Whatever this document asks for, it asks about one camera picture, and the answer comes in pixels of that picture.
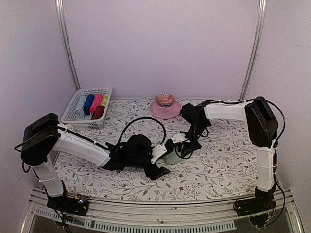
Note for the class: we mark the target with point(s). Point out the patterned small bowl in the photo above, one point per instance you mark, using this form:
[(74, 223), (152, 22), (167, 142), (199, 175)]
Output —
[(165, 99)]

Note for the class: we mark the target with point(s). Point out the aluminium frame post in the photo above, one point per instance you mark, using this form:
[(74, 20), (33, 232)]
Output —
[(65, 37), (255, 47)]

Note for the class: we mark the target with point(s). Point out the green panda towel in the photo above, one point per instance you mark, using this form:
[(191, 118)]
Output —
[(171, 159)]

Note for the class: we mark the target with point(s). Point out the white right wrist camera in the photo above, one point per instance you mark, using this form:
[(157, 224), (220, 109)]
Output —
[(178, 138)]

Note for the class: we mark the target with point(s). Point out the pink rolled towel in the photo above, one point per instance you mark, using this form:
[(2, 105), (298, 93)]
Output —
[(96, 102)]

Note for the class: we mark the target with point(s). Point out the dark red towel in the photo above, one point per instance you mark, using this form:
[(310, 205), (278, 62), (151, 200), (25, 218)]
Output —
[(98, 113)]

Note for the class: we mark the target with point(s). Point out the dark blue rolled towel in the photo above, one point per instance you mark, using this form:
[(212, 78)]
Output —
[(88, 103)]

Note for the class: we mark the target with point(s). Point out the white plastic basket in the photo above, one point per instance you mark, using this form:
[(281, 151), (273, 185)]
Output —
[(86, 123)]

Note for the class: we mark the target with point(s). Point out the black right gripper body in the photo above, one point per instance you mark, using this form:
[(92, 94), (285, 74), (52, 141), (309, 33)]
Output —
[(198, 128)]

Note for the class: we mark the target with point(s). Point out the white cup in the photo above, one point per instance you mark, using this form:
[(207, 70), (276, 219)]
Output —
[(70, 127)]

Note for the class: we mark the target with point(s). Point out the aluminium front rail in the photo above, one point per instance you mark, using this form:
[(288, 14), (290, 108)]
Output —
[(120, 216)]

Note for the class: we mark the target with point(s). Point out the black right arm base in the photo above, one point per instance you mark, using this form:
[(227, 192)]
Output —
[(263, 204)]

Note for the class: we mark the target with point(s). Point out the yellow green rolled towel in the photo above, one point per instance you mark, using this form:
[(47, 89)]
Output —
[(104, 100)]

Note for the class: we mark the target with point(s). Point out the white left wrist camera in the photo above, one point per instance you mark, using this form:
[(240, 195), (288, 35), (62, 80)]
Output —
[(159, 151)]

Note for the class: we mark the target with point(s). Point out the pink plate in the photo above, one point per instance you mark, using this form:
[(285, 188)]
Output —
[(165, 112)]

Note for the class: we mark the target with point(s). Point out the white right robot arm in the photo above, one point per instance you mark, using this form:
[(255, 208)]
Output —
[(261, 123)]

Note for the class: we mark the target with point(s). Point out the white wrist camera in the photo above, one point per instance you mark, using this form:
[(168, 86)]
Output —
[(159, 151), (178, 138)]

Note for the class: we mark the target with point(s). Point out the light blue rolled towel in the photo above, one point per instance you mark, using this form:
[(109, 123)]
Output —
[(79, 109)]

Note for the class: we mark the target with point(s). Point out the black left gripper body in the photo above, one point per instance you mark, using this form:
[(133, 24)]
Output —
[(135, 163)]

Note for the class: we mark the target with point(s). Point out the right aluminium frame post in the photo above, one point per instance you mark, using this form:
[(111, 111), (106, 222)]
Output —
[(255, 47)]

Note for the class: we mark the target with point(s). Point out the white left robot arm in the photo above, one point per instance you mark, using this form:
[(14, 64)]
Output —
[(48, 134)]

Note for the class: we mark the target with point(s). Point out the left aluminium frame post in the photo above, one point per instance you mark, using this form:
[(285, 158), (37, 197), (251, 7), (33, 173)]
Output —
[(65, 37)]

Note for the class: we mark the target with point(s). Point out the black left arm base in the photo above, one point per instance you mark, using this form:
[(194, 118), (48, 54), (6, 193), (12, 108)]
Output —
[(72, 205)]

